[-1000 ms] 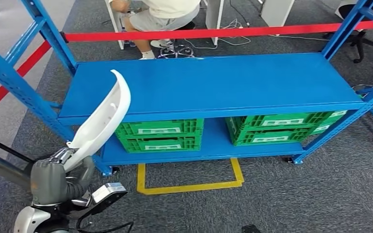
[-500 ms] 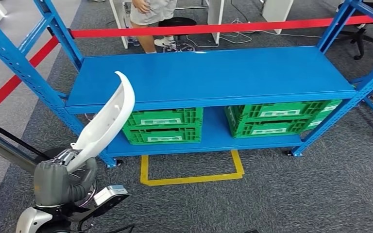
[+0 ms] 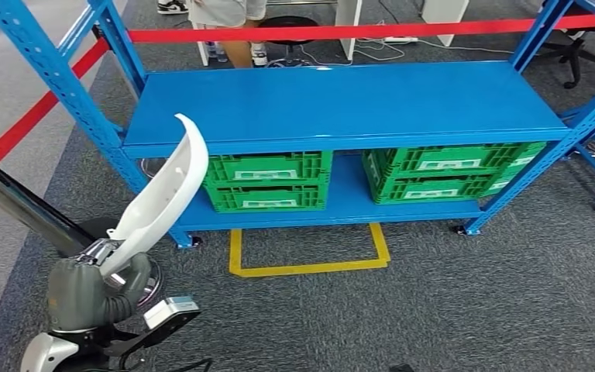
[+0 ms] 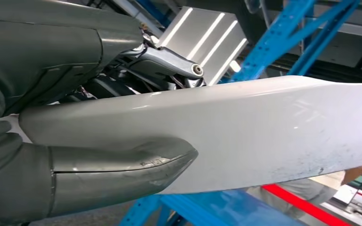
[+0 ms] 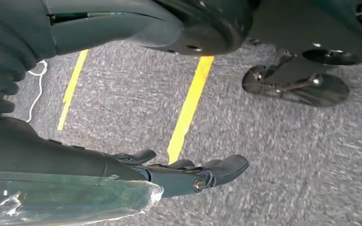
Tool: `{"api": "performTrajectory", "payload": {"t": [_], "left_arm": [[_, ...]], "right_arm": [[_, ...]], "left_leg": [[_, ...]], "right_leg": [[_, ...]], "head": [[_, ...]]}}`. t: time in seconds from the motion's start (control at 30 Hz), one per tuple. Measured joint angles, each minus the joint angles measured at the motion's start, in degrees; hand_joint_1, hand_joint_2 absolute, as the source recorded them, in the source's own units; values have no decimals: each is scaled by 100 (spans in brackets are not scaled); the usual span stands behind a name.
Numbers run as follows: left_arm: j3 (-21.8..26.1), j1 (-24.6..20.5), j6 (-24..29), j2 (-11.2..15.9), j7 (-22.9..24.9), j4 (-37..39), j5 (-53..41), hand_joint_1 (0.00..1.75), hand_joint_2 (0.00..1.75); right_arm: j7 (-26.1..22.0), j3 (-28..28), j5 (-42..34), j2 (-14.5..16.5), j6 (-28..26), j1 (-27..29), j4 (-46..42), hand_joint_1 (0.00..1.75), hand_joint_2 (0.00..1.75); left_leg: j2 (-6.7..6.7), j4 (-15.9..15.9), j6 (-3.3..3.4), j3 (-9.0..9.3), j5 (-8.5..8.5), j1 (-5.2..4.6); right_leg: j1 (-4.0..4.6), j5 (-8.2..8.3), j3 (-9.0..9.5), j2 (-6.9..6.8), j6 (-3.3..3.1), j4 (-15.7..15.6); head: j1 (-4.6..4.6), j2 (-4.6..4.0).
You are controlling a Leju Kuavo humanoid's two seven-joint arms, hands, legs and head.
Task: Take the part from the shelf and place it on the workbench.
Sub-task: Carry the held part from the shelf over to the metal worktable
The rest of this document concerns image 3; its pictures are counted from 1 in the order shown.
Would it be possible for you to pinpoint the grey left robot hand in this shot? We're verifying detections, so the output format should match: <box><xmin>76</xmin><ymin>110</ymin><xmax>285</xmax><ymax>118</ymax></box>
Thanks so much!
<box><xmin>46</xmin><ymin>238</ymin><xmax>152</xmax><ymax>332</ymax></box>

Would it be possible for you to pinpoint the white curved plastic part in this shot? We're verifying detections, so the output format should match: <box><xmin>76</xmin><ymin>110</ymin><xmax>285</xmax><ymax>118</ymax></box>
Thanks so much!
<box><xmin>99</xmin><ymin>112</ymin><xmax>210</xmax><ymax>278</ymax></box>

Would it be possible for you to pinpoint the green plastic crate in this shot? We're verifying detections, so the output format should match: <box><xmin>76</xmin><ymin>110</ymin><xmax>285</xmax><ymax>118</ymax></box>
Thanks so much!
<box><xmin>366</xmin><ymin>171</ymin><xmax>519</xmax><ymax>205</ymax></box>
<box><xmin>363</xmin><ymin>143</ymin><xmax>549</xmax><ymax>187</ymax></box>
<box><xmin>207</xmin><ymin>182</ymin><xmax>329</xmax><ymax>214</ymax></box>
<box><xmin>202</xmin><ymin>151</ymin><xmax>333</xmax><ymax>188</ymax></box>

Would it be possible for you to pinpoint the white desk panel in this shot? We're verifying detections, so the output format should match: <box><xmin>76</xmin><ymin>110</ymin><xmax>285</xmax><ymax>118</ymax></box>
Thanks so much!
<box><xmin>334</xmin><ymin>0</ymin><xmax>364</xmax><ymax>61</ymax></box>
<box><xmin>187</xmin><ymin>15</ymin><xmax>210</xmax><ymax>67</ymax></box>
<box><xmin>420</xmin><ymin>0</ymin><xmax>470</xmax><ymax>47</ymax></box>

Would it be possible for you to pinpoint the person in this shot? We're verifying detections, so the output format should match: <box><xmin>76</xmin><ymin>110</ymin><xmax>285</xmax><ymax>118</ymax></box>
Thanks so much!
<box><xmin>156</xmin><ymin>0</ymin><xmax>270</xmax><ymax>69</ymax></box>

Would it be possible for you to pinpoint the round stool chrome base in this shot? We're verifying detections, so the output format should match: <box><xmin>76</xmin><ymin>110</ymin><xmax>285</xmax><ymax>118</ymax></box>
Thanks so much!
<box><xmin>257</xmin><ymin>15</ymin><xmax>322</xmax><ymax>69</ymax></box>

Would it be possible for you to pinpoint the black office chair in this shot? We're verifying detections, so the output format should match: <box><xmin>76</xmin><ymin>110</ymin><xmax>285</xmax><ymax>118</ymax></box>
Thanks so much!
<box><xmin>535</xmin><ymin>22</ymin><xmax>595</xmax><ymax>91</ymax></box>

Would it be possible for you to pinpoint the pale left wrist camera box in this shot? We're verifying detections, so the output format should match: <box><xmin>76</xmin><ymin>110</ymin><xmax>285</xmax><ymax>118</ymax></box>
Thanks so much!
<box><xmin>103</xmin><ymin>296</ymin><xmax>202</xmax><ymax>359</ymax></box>

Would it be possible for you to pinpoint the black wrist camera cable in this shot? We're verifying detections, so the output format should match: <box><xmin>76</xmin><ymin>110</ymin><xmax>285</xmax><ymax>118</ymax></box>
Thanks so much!
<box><xmin>163</xmin><ymin>358</ymin><xmax>214</xmax><ymax>372</ymax></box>

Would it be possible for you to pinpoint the white power cable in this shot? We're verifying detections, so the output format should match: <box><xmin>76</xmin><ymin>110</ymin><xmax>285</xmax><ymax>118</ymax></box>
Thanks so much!
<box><xmin>297</xmin><ymin>20</ymin><xmax>517</xmax><ymax>67</ymax></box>

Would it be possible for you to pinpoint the black power cable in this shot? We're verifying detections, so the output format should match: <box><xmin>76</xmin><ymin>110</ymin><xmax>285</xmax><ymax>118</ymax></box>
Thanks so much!
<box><xmin>377</xmin><ymin>0</ymin><xmax>401</xmax><ymax>37</ymax></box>

